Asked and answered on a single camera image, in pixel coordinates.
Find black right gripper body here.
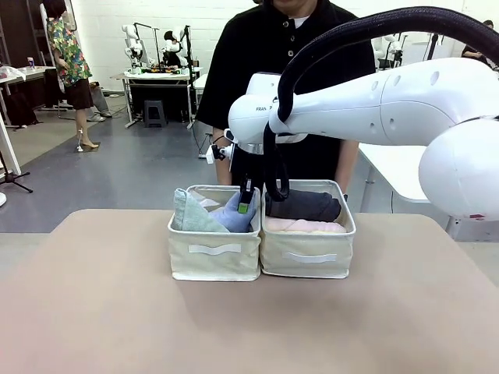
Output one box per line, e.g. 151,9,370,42
232,150,267,192

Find blue cone-folded towel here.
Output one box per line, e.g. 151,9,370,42
209,188,260,234

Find pale teal cone-folded towel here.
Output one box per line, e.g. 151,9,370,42
172,188,232,234

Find pink towel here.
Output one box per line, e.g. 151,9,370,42
264,217,347,235

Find dark grey towel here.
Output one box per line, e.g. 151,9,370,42
264,188,343,224

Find person's left forearm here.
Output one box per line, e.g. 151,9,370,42
334,139,360,196

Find person's right forearm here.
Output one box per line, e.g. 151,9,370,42
216,157,235,186

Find person in black polo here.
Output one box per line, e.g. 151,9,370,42
194,0,377,188

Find grey plastic stool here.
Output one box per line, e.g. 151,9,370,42
143,99,168,129

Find background table with robots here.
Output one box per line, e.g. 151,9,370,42
110,66,204,130

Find large white table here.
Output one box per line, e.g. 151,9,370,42
356,141,457,235

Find seated person's grey legs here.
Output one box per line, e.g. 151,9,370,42
88,83,114,123

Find black floor tripod stand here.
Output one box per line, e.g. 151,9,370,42
0,150,34,194

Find white side table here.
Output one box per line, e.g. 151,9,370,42
0,65,58,126

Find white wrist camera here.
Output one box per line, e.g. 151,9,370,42
205,129,237,166

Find beige fabric bin wavy handle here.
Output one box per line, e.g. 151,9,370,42
168,184,263,283

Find beige fabric bin straight handle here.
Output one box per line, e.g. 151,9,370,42
259,178,358,280

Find black corrugated cable conduit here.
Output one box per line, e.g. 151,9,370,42
262,5,499,203

